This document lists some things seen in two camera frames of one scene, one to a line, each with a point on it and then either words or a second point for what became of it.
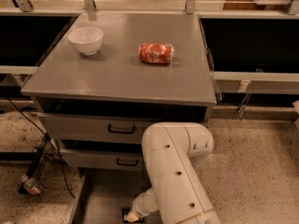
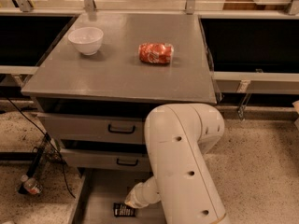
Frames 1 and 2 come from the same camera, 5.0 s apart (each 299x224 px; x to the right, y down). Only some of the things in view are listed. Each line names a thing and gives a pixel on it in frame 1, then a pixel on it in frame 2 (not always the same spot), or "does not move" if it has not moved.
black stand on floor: x=47 y=149 does not move
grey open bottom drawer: x=104 y=193 does not move
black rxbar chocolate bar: x=125 y=211 to x=122 y=209
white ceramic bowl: x=88 y=39 does not move
